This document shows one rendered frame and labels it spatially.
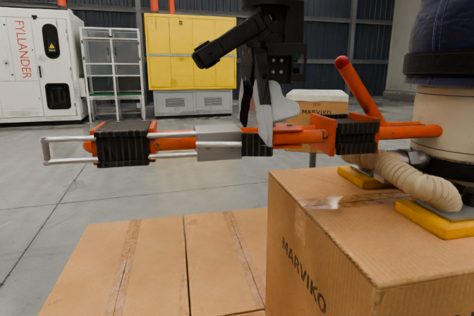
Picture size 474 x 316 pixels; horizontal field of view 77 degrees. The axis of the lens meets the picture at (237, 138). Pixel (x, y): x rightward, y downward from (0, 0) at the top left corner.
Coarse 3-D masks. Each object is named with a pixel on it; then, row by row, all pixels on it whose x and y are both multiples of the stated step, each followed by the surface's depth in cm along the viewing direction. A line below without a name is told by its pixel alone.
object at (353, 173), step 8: (344, 168) 67; (352, 168) 67; (344, 176) 66; (352, 176) 63; (360, 176) 62; (368, 176) 62; (360, 184) 60; (368, 184) 60; (376, 184) 60; (384, 184) 61
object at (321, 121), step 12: (312, 120) 53; (324, 120) 48; (336, 120) 53; (348, 120) 53; (360, 120) 51; (372, 120) 48; (336, 132) 46; (348, 132) 46; (360, 132) 46; (372, 132) 47; (312, 144) 53; (324, 144) 49; (336, 144) 47; (348, 144) 46; (360, 144) 47; (372, 144) 47
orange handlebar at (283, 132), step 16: (240, 128) 49; (256, 128) 50; (288, 128) 47; (304, 128) 51; (384, 128) 50; (400, 128) 50; (416, 128) 51; (432, 128) 51; (160, 144) 42; (176, 144) 43; (192, 144) 43; (288, 144) 47
